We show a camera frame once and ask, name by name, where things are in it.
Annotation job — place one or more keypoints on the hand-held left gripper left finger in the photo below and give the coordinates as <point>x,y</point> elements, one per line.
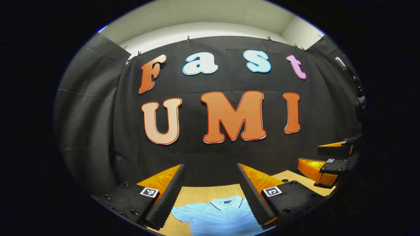
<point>170,196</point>

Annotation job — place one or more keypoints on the black backdrop cloth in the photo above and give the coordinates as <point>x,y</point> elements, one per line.
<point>190,154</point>

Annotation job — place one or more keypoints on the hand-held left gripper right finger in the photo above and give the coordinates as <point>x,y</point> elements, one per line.
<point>254,200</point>

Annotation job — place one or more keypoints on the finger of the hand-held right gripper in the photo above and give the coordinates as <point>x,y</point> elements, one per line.
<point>331,150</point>
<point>315,173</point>

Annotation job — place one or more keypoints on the light blue T-shirt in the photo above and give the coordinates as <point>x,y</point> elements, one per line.
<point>220,216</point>

